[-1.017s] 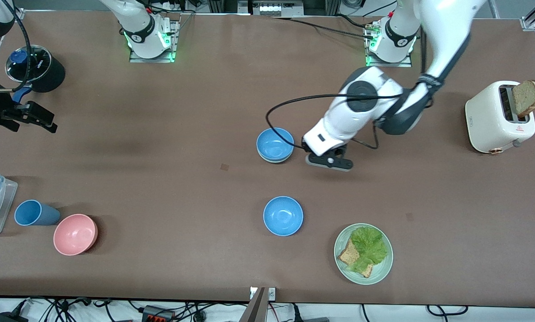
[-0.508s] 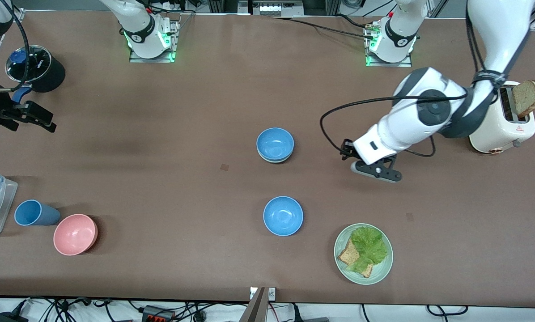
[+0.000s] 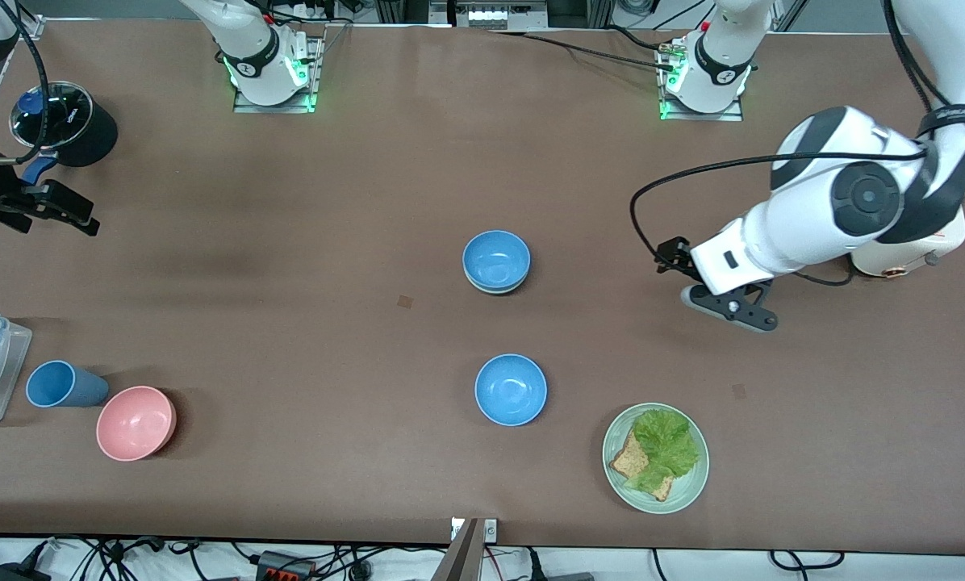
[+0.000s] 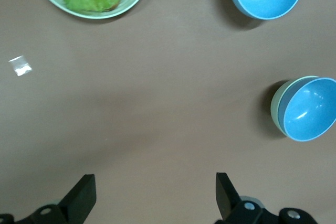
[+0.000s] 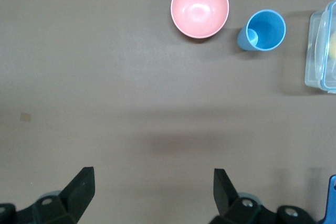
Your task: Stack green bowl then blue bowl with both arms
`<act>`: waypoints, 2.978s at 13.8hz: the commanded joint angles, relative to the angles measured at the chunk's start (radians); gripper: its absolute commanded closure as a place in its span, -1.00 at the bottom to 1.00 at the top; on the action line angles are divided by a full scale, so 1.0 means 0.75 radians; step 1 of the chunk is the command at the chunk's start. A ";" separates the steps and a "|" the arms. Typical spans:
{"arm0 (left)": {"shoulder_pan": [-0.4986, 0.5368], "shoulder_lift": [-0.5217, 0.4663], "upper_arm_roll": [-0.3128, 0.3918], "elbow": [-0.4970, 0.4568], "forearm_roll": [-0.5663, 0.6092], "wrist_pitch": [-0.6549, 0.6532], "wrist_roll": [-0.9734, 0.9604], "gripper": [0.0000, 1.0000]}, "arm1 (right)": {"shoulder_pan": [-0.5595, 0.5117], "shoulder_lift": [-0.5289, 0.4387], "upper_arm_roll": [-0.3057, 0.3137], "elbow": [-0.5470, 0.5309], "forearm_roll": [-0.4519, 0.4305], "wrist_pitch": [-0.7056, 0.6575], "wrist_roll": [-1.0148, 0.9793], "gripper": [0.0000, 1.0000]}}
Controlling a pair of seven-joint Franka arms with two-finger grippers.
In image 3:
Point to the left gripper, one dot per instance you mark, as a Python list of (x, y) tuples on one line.
[(674, 255)]

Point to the blue bowl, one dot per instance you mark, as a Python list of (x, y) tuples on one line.
[(496, 258), (511, 390)]

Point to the light green bowl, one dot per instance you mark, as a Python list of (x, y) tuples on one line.
[(495, 290)]

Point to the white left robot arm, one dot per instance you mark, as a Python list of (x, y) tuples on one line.
[(821, 202)]

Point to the pink bowl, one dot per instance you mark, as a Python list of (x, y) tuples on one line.
[(135, 424)]

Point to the glass lid blue knob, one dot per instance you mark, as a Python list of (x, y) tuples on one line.
[(67, 113)]

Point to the blue cup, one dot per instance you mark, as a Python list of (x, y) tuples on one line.
[(63, 386)]

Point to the green lettuce leaf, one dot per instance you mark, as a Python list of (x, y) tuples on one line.
[(668, 444)]

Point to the brown bread slice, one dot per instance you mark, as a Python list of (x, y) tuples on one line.
[(629, 461)]

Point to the white toaster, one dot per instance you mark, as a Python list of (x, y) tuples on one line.
[(894, 260)]

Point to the light green plate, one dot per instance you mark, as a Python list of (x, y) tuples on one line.
[(688, 484)]

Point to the white power strip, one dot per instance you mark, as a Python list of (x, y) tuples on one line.
[(495, 14)]

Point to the black power adapter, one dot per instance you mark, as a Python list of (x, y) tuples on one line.
[(18, 574)]

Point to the black power strip red switches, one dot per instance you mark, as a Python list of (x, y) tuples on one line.
[(285, 566)]

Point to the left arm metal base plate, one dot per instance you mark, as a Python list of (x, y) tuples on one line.
[(728, 117)]

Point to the aluminium corner bracket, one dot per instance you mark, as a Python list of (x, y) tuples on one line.
[(31, 28)]

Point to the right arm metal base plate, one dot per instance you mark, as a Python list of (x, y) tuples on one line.
[(244, 106)]

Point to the white metal table bracket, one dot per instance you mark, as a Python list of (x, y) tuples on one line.
[(490, 529)]

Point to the grey camera stand pole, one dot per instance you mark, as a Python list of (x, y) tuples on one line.
[(458, 561)]

